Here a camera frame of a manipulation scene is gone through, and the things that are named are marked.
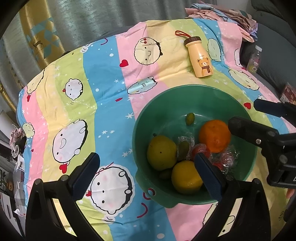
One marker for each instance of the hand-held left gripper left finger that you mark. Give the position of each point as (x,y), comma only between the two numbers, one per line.
(86,175)

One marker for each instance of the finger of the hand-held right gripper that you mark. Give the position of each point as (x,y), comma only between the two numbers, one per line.
(249,132)
(268,107)

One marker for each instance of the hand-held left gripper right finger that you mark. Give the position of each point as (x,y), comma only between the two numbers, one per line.
(208,179)

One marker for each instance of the yellow lemon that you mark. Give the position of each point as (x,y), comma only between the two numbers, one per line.
(185,177)

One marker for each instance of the plastic-wrapped red fruit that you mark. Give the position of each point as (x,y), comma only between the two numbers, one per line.
(227,158)
(201,149)

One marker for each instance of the orange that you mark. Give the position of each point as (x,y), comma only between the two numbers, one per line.
(214,135)

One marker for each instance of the plastic-wrapped green fruit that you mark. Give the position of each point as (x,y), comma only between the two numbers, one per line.
(184,150)

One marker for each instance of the yellow-green lemon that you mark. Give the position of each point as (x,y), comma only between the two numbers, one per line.
(160,153)

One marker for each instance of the green plastic basin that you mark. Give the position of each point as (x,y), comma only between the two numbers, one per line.
(166,111)

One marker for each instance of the person's right hand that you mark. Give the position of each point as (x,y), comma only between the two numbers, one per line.
(290,193)

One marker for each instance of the red snack packet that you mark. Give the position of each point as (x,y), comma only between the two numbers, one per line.
(289,92)

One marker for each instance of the clear plastic bottle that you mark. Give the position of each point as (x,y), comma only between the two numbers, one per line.
(254,60)

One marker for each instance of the grey sofa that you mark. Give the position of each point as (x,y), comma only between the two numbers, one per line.
(277,46)

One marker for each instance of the black and white bag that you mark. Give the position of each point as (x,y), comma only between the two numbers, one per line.
(16,139)

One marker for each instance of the striped cartoon blanket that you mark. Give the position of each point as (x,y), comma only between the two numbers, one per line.
(104,92)

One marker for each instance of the yellow bear bottle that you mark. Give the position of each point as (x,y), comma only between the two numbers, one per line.
(200,58)

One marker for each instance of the pile of folded clothes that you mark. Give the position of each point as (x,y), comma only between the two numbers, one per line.
(226,16)

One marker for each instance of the gold curtain trim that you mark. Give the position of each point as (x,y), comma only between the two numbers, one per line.
(4,97)

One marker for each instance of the yellow patterned curtain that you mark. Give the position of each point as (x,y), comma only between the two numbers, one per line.
(41,34)

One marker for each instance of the grey curtain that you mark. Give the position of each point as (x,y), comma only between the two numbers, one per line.
(115,14)

